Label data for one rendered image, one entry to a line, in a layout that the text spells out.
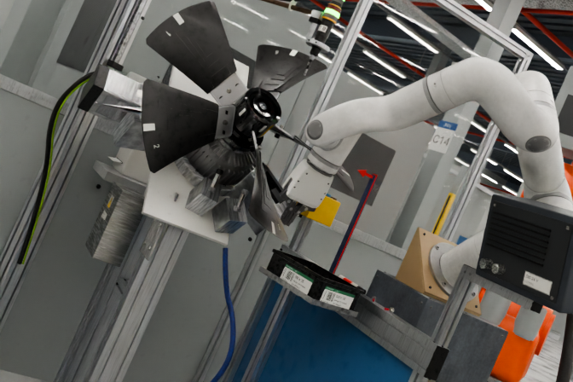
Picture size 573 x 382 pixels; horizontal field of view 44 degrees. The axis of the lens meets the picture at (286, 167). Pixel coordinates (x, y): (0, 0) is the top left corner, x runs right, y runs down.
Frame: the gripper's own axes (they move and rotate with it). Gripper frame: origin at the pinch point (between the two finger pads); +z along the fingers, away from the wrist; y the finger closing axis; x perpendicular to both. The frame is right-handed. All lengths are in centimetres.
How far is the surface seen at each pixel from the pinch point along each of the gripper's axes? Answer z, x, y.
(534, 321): 69, -193, -324
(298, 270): 11.6, 3.0, -9.5
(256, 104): -17.8, -21.5, 14.8
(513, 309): 78, -224, -334
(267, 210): 0.5, 0.5, 6.4
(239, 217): 11.0, -13.8, 5.1
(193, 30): -24, -40, 35
